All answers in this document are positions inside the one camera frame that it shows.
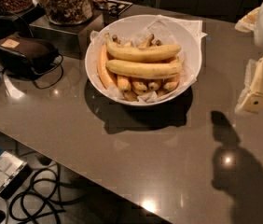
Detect yellow banana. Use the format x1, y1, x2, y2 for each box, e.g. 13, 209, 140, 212
104, 34, 181, 63
105, 60, 182, 79

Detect banana far right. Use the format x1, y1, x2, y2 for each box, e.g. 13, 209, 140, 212
163, 75, 180, 91

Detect small banana lower right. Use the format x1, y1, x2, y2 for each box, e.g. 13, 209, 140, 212
148, 79, 162, 91

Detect small banana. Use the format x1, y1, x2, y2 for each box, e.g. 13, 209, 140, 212
148, 79, 162, 91
117, 75, 132, 92
131, 77, 147, 91

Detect banana tip at back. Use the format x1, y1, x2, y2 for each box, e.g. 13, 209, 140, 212
138, 35, 154, 49

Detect white bowl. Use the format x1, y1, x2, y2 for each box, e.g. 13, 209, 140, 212
85, 15, 205, 106

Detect small banana lower middle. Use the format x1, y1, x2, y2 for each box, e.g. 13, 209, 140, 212
131, 77, 147, 91

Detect small banana lower left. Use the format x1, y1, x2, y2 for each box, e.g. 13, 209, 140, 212
117, 75, 132, 92

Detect orange left banana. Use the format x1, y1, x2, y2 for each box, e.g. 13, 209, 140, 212
97, 44, 117, 89

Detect white paper liner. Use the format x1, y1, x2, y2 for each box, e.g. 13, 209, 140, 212
85, 15, 204, 106

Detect black tray at back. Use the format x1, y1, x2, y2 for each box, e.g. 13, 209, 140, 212
94, 0, 132, 16

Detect dark metal stand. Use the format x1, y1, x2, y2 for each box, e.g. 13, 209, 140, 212
30, 10, 104, 60

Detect glass jar of granola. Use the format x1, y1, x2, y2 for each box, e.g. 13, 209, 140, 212
40, 0, 93, 25

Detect black pouch with label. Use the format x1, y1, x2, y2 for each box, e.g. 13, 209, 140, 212
0, 34, 59, 76

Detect silver box on floor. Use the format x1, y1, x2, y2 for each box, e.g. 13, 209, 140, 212
0, 151, 32, 200

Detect black cable on table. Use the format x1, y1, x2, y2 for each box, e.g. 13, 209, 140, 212
0, 53, 65, 91

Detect black cables on floor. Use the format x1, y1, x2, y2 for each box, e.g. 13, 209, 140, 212
8, 161, 89, 224

